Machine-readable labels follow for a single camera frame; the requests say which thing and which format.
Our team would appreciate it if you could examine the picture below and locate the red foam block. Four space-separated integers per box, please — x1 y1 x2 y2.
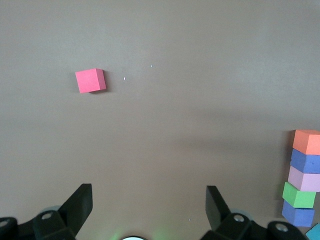
75 68 107 94

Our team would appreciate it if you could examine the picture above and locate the brown table cover sheet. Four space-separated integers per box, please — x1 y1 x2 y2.
0 0 320 240

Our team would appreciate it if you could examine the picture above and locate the orange foam block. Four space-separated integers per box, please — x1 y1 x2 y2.
292 129 320 156

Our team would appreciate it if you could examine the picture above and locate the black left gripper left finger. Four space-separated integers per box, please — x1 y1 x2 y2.
0 183 94 240

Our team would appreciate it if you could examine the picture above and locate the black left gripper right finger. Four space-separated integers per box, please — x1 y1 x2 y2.
199 184 307 240

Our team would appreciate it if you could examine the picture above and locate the pink foam block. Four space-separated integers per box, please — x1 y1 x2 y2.
287 165 320 193

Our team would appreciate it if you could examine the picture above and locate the blue foam block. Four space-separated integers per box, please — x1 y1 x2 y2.
305 222 320 240

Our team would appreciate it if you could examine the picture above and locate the purple foam block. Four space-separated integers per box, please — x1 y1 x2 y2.
289 148 320 175
281 200 316 228

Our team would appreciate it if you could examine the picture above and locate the green foam block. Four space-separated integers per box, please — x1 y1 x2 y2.
282 181 317 209

